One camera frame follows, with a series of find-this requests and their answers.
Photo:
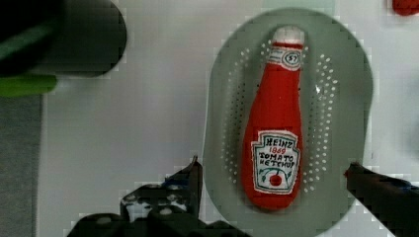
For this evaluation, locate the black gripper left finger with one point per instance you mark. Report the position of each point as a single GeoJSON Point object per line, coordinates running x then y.
{"type": "Point", "coordinates": [182, 189]}

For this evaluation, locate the green oval strainer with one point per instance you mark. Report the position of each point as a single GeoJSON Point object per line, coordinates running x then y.
{"type": "Point", "coordinates": [335, 98]}

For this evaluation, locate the black cylinder post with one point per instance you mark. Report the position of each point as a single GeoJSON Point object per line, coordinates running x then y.
{"type": "Point", "coordinates": [90, 42]}

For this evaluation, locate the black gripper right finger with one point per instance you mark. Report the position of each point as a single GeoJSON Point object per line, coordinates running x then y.
{"type": "Point", "coordinates": [393, 202]}

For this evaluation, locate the red plush ketchup bottle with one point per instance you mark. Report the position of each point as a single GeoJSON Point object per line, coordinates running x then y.
{"type": "Point", "coordinates": [272, 144]}

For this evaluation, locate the green clamp piece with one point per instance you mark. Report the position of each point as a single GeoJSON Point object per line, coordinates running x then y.
{"type": "Point", "coordinates": [21, 51]}

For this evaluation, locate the red plush strawberry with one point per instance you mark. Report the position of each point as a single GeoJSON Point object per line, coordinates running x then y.
{"type": "Point", "coordinates": [405, 7]}

